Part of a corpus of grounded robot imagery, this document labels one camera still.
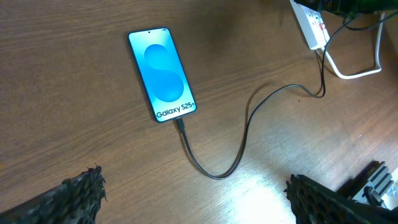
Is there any white power strip cord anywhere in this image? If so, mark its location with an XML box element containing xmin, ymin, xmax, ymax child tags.
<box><xmin>315</xmin><ymin>11</ymin><xmax>386</xmax><ymax>80</ymax></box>

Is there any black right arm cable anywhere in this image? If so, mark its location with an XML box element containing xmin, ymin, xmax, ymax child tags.
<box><xmin>341</xmin><ymin>11</ymin><xmax>398</xmax><ymax>32</ymax></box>

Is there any black USB charging cable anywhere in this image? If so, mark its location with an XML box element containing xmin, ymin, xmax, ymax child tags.
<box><xmin>175</xmin><ymin>15</ymin><xmax>358</xmax><ymax>180</ymax></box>

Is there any white power strip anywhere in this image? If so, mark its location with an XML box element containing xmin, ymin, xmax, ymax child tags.
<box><xmin>290</xmin><ymin>0</ymin><xmax>330</xmax><ymax>50</ymax></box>

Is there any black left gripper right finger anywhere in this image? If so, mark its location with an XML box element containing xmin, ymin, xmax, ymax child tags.
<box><xmin>284</xmin><ymin>175</ymin><xmax>397</xmax><ymax>224</ymax></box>

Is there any grey metal mount bracket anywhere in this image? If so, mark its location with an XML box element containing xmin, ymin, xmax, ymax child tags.
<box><xmin>337</xmin><ymin>161</ymin><xmax>397</xmax><ymax>210</ymax></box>

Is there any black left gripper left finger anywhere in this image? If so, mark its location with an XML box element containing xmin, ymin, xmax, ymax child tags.
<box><xmin>1</xmin><ymin>166</ymin><xmax>106</xmax><ymax>224</ymax></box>

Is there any blue Galaxy smartphone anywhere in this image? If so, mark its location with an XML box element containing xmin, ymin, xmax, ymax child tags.
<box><xmin>127</xmin><ymin>27</ymin><xmax>197</xmax><ymax>123</ymax></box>

